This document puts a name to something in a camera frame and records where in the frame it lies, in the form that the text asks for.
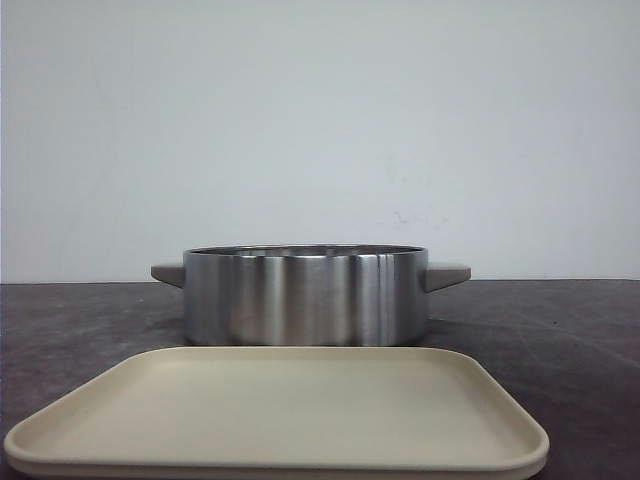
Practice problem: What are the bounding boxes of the beige plastic tray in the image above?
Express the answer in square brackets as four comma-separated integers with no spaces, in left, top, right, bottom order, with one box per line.
[4,347,550,479]

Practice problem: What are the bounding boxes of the stainless steel pot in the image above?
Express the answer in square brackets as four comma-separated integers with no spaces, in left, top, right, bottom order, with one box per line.
[150,244,471,346]

